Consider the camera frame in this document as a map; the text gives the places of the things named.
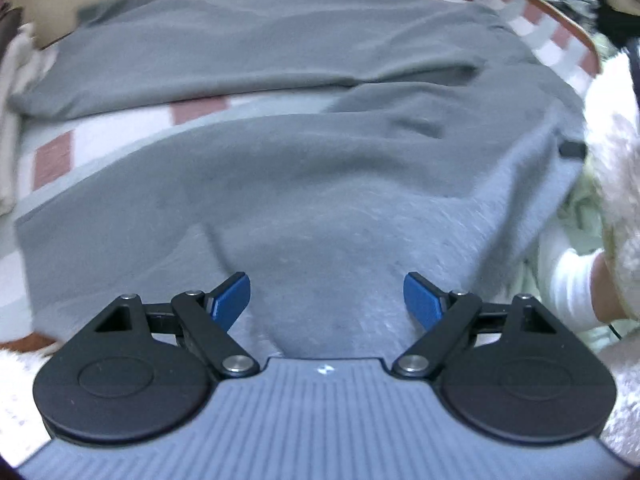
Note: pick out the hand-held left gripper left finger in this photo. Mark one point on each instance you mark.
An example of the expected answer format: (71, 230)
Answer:
(230, 302)

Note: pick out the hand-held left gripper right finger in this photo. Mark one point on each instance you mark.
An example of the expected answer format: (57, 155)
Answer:
(422, 302)

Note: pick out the grey sweatshirt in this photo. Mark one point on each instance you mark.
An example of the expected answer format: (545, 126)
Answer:
(300, 185)

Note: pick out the person's right forearm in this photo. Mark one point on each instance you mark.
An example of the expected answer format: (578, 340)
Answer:
(575, 285)

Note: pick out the stack of folded clothes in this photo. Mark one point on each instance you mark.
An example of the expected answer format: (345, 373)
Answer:
(15, 85)

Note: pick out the checked floor mat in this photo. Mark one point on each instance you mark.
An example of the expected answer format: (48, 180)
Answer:
(55, 157)

